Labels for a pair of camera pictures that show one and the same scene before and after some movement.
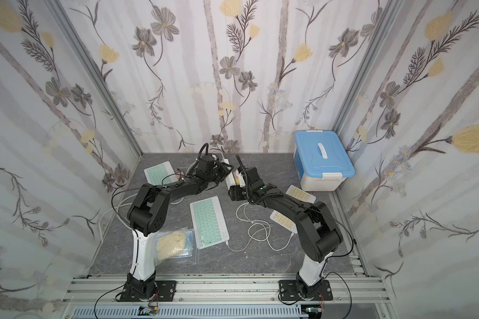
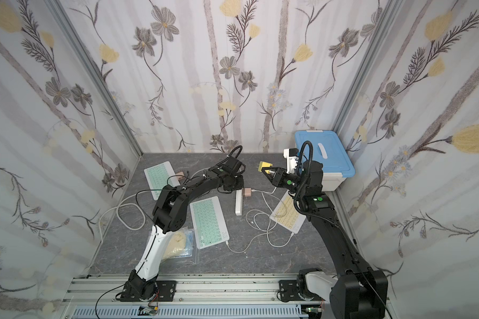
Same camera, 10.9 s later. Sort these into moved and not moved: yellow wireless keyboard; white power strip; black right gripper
Moved: black right gripper; white power strip
Not moved: yellow wireless keyboard
